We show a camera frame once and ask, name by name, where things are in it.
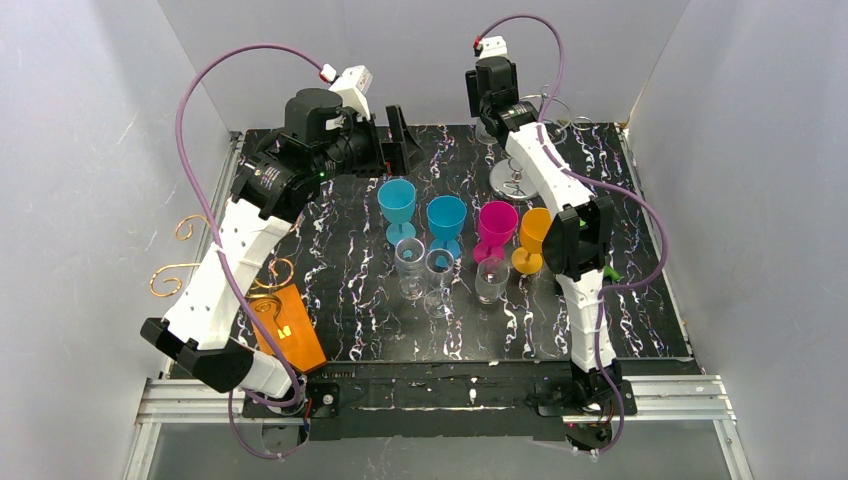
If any silver wire glass rack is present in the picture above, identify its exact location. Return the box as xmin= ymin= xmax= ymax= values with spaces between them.
xmin=489 ymin=84 xmax=577 ymax=203

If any upright blue wine glass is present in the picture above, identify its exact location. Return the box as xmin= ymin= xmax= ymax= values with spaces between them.
xmin=377 ymin=178 xmax=417 ymax=246

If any pink wine glass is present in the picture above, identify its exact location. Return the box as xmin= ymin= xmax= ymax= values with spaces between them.
xmin=473 ymin=201 xmax=519 ymax=263

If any blue wine glass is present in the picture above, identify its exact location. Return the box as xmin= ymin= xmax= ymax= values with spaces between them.
xmin=377 ymin=178 xmax=417 ymax=246
xmin=426 ymin=195 xmax=467 ymax=262

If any orange wine glass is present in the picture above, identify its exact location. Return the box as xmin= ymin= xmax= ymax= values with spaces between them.
xmin=511 ymin=207 xmax=552 ymax=275

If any green wine glass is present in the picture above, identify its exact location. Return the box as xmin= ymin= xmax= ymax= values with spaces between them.
xmin=578 ymin=220 xmax=622 ymax=282

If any gold wire rack wooden base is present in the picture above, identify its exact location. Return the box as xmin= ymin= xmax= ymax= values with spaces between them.
xmin=149 ymin=214 xmax=326 ymax=372

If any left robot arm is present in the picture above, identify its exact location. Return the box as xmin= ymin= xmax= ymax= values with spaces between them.
xmin=140 ymin=65 xmax=423 ymax=407

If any clear wine glass front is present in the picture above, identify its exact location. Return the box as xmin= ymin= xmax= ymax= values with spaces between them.
xmin=424 ymin=248 xmax=455 ymax=318

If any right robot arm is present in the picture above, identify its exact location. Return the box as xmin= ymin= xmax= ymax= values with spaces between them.
xmin=465 ymin=36 xmax=621 ymax=408

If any aluminium base frame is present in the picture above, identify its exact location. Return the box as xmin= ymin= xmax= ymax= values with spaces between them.
xmin=124 ymin=371 xmax=752 ymax=479

